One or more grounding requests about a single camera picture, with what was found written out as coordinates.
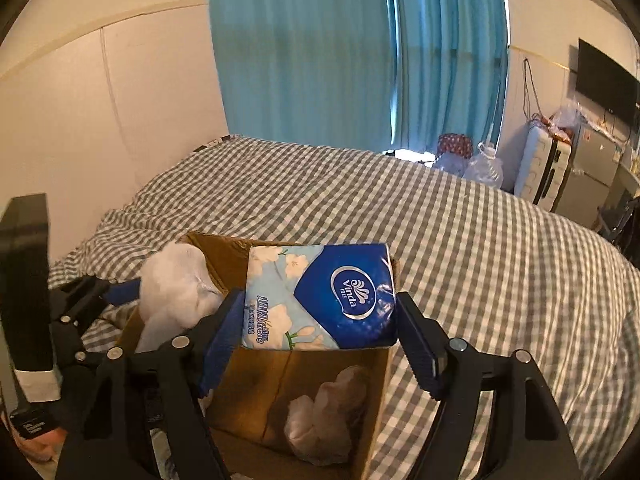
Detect hanging wall cable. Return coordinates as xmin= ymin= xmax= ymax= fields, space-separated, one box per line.
xmin=520 ymin=57 xmax=540 ymax=122

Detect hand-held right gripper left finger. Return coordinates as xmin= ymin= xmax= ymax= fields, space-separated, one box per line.
xmin=55 ymin=289 xmax=247 ymax=480

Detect silver refrigerator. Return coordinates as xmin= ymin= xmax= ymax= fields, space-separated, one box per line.
xmin=552 ymin=127 xmax=624 ymax=229

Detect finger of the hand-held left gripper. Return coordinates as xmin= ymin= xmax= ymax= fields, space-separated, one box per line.
xmin=49 ymin=275 xmax=144 ymax=333
xmin=50 ymin=321 xmax=108 ymax=371

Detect blue floral tissue pack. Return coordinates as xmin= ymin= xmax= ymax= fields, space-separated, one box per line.
xmin=241 ymin=242 xmax=399 ymax=352

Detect patterned lidded jar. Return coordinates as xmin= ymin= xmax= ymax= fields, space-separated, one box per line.
xmin=431 ymin=133 xmax=474 ymax=176

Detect beige crumpled bag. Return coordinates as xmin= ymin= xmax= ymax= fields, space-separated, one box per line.
xmin=284 ymin=366 xmax=369 ymax=464

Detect grey checkered bed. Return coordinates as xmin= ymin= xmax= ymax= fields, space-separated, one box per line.
xmin=47 ymin=134 xmax=640 ymax=480

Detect dark chair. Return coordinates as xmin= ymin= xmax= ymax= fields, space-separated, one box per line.
xmin=594 ymin=186 xmax=635 ymax=253

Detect white suitcase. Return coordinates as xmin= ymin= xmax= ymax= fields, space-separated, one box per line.
xmin=514 ymin=122 xmax=574 ymax=212

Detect wide blue curtain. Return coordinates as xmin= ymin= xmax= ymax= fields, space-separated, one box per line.
xmin=201 ymin=0 xmax=397 ymax=153

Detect black wall television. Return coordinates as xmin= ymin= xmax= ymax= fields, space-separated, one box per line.
xmin=574 ymin=37 xmax=640 ymax=125

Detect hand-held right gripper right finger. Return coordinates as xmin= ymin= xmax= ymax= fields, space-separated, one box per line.
xmin=395 ymin=291 xmax=587 ymax=480

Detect pink cloth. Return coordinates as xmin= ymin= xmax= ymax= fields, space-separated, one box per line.
xmin=9 ymin=424 xmax=68 ymax=465

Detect narrow blue curtain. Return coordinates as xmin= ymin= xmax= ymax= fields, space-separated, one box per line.
xmin=382 ymin=0 xmax=512 ymax=153

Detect clear plastic bag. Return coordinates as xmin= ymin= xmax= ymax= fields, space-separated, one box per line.
xmin=532 ymin=101 xmax=587 ymax=143

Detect brown cardboard box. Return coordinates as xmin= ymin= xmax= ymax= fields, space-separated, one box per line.
xmin=115 ymin=231 xmax=402 ymax=480

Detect white plastic bag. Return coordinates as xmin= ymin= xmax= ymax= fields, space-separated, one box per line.
xmin=135 ymin=241 xmax=227 ymax=353

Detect clear water jug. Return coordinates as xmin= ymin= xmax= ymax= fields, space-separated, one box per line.
xmin=462 ymin=141 xmax=504 ymax=190

